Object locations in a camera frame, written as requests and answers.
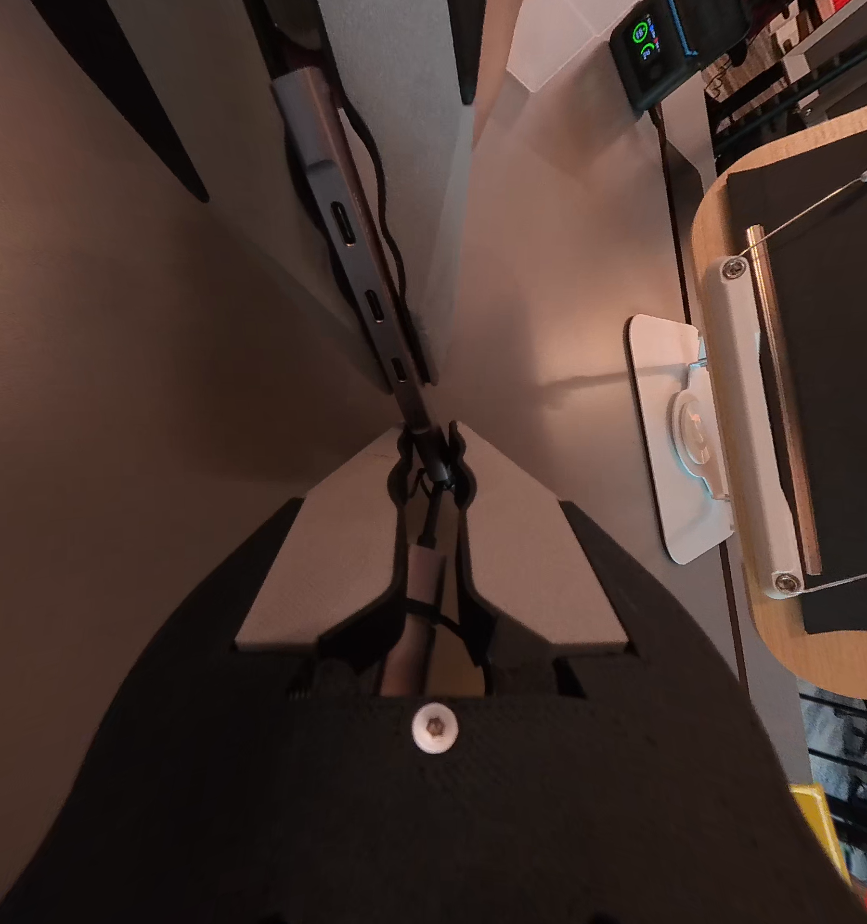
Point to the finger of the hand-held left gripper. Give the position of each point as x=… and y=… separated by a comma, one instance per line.
x=224, y=108
x=411, y=108

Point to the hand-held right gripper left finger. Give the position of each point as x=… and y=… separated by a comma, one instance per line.
x=332, y=563

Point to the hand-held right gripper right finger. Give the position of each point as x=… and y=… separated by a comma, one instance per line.
x=534, y=563

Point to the dark grey usb hub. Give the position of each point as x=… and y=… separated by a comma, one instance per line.
x=328, y=184

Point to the clear plastic storage box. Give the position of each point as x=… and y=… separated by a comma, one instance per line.
x=556, y=43

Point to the black power station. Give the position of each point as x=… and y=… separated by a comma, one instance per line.
x=686, y=36

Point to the metal rod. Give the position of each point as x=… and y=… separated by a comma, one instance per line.
x=780, y=375

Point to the round-cornered wooden board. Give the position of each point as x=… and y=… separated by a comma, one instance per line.
x=715, y=216

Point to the black mat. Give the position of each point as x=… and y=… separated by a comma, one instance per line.
x=852, y=361

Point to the yellow box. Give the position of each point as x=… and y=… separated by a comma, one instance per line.
x=823, y=830

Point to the cluttered metal shelf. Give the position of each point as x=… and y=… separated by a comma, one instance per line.
x=816, y=65

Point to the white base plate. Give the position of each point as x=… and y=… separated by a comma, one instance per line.
x=657, y=462

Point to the white bracket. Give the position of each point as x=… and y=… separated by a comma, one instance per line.
x=740, y=404

